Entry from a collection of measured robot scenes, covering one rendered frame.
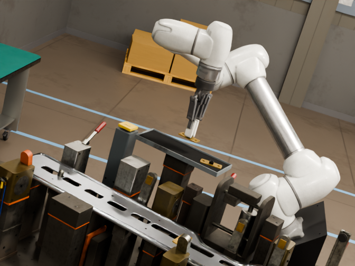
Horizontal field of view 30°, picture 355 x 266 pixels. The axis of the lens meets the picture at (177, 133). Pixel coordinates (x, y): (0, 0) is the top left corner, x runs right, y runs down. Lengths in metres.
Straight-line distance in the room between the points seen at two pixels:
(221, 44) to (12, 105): 2.92
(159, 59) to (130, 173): 5.25
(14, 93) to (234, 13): 3.98
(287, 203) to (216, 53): 0.74
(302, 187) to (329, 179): 0.12
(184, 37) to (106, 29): 6.29
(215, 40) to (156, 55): 5.24
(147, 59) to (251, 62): 4.74
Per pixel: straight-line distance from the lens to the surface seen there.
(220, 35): 2.39
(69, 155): 2.59
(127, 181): 2.45
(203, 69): 2.43
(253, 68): 2.93
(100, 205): 2.33
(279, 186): 2.77
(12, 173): 2.29
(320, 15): 8.26
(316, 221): 2.89
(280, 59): 8.42
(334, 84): 8.50
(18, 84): 5.02
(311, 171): 2.80
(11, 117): 5.11
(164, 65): 7.65
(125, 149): 2.65
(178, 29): 2.41
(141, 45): 7.58
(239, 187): 2.32
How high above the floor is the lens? 2.06
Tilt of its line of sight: 19 degrees down
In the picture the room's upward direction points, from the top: 16 degrees clockwise
